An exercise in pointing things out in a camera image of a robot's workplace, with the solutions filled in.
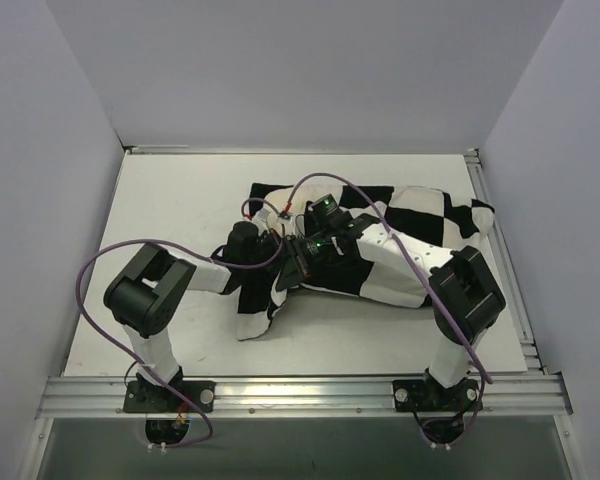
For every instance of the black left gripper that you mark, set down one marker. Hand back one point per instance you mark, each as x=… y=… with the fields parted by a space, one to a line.
x=262 y=245

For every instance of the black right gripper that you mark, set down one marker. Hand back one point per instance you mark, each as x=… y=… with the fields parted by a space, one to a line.
x=294 y=263

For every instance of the black white checkered pillowcase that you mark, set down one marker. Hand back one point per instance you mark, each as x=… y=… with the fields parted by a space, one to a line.
x=429 y=215

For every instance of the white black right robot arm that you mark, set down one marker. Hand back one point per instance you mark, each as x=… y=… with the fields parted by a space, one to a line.
x=384 y=265

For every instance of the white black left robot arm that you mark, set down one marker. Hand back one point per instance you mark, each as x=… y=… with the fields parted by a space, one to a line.
x=144 y=297

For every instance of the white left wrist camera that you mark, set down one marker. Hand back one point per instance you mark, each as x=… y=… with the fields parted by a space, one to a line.
x=265 y=218

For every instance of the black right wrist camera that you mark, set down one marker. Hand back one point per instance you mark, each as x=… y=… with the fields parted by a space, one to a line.
x=327 y=213

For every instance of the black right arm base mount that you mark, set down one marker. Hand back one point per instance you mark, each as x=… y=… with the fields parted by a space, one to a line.
x=425 y=395

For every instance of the aluminium back frame rail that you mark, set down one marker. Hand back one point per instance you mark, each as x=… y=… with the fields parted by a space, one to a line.
x=157 y=149

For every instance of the aluminium frame rail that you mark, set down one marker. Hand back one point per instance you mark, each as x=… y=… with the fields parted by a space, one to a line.
x=157 y=149
x=302 y=397

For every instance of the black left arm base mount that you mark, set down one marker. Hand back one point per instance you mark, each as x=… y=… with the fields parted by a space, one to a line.
x=143 y=397

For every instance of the aluminium right side rail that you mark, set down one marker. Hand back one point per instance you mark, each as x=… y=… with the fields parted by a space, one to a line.
x=505 y=268

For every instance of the aluminium front frame rail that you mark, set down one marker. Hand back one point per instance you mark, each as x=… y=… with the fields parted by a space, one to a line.
x=302 y=397

